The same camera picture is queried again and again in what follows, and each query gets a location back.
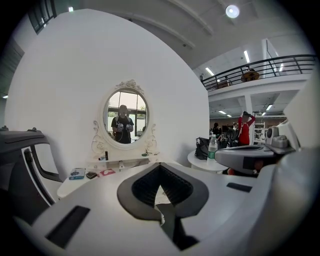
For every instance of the small white bottle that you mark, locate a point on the small white bottle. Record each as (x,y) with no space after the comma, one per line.
(121,165)

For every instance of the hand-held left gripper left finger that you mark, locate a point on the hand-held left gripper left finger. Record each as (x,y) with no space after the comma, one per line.
(105,225)

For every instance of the brown round object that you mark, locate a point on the brown round object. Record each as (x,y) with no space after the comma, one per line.
(250,76)

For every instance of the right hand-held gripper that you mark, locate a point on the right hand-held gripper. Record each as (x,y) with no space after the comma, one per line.
(280,142)

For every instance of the green hair clip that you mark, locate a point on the green hair clip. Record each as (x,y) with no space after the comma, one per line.
(146,153)

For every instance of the oval white framed mirror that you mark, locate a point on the oval white framed mirror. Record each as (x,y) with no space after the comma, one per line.
(125,100)

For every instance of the black metal railing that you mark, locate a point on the black metal railing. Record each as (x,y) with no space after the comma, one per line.
(295,65)
(41,15)

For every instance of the white ornate dressing table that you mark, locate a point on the white ornate dressing table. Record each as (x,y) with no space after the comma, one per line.
(75,186)

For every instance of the ceiling tube light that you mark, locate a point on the ceiling tube light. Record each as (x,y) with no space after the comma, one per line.
(269,107)
(71,9)
(210,71)
(246,56)

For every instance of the black lipstick tube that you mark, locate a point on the black lipstick tube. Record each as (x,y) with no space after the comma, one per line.
(106,155)

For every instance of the black bag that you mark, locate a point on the black bag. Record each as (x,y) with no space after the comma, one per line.
(201,150)

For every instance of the clear water bottle green label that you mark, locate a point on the clear water bottle green label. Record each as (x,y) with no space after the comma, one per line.
(212,150)

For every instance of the blue flat box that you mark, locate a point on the blue flat box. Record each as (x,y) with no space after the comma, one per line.
(77,173)

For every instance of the white round side table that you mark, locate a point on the white round side table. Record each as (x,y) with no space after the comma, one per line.
(197,165)

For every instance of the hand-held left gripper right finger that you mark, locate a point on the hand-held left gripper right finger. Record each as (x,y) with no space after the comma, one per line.
(220,205)

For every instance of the round ceiling lamp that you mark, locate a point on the round ceiling lamp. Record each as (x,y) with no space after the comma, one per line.
(232,11)

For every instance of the red white card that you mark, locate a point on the red white card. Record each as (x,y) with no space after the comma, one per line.
(107,172)

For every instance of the black small case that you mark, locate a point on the black small case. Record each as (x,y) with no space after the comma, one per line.
(91,175)

